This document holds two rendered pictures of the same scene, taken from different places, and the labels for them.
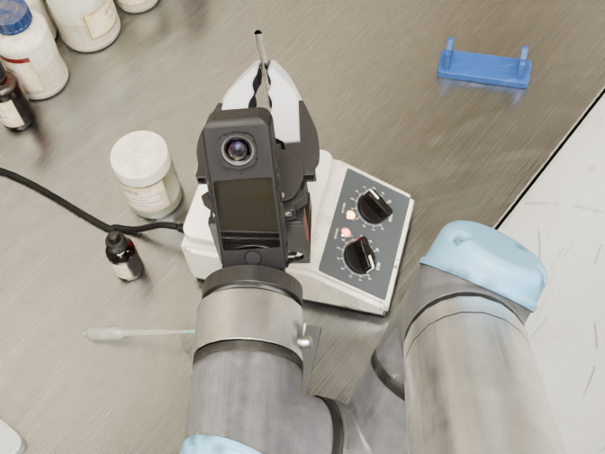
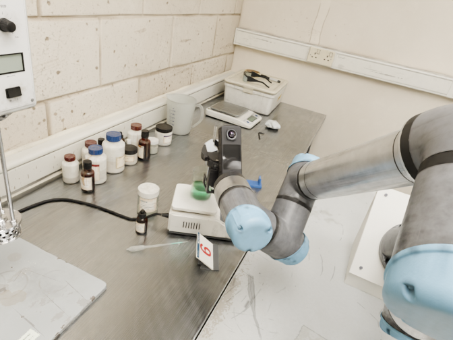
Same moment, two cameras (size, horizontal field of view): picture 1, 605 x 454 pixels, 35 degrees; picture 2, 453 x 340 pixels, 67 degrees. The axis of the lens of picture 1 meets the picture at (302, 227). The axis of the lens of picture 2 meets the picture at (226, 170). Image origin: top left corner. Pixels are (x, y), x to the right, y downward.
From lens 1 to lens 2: 0.47 m
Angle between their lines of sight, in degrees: 36
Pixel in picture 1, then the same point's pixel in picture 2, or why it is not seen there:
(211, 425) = (240, 203)
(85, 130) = (115, 193)
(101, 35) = (119, 167)
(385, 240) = not seen: hidden behind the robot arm
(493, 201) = not seen: hidden behind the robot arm
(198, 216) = (176, 202)
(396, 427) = (293, 212)
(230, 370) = (240, 191)
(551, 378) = not seen: hidden behind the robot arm
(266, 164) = (238, 140)
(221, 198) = (224, 150)
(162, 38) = (139, 171)
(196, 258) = (174, 218)
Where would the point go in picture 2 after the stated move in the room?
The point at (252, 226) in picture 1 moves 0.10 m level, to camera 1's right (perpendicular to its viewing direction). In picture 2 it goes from (233, 161) to (273, 159)
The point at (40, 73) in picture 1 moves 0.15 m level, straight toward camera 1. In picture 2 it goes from (100, 172) to (125, 197)
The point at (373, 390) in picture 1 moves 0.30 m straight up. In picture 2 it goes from (282, 203) to (330, 44)
